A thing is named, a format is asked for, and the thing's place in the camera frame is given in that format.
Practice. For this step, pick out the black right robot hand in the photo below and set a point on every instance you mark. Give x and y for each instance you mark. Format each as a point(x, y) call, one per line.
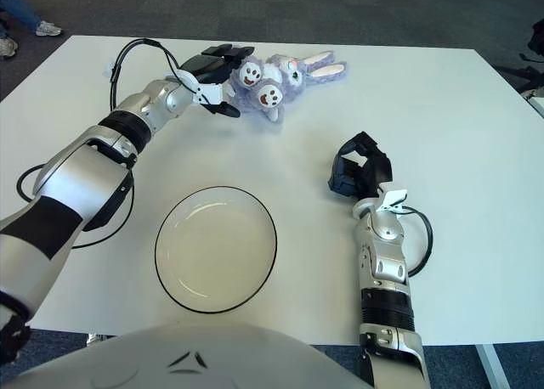
point(378, 168)

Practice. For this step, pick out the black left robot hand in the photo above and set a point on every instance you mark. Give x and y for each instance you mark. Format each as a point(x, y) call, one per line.
point(208, 66)

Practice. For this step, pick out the purple bunny plush doll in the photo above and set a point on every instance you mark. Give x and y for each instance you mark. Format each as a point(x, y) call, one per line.
point(268, 95)

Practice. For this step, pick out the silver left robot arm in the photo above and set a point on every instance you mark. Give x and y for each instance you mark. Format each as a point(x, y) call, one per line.
point(85, 172)

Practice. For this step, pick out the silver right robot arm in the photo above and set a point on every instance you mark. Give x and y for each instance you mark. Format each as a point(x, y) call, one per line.
point(387, 227)

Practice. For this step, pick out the white plate with black rim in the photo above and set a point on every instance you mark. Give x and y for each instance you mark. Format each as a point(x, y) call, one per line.
point(217, 253)

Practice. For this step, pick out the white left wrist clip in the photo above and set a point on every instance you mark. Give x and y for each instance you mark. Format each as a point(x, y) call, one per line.
point(210, 94)

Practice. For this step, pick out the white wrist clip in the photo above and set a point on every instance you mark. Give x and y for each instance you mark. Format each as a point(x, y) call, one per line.
point(393, 199)
point(210, 94)

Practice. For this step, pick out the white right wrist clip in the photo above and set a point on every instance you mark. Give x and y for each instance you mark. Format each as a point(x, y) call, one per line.
point(393, 199)

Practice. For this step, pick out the white sneaker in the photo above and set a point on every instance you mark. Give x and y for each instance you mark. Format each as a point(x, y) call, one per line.
point(49, 29)
point(7, 48)

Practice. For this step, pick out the white neighbouring table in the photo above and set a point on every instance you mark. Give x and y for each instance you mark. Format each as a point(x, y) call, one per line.
point(536, 104)

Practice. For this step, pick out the blue jeans leg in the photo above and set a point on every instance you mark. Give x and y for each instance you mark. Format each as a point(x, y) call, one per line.
point(19, 9)

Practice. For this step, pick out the black office chair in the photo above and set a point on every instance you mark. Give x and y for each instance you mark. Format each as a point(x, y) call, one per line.
point(537, 41)

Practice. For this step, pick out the white table leg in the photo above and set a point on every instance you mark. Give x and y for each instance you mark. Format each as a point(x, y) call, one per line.
point(493, 365)

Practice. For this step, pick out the grey robot torso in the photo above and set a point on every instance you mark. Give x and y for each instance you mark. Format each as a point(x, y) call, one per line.
point(170, 359)

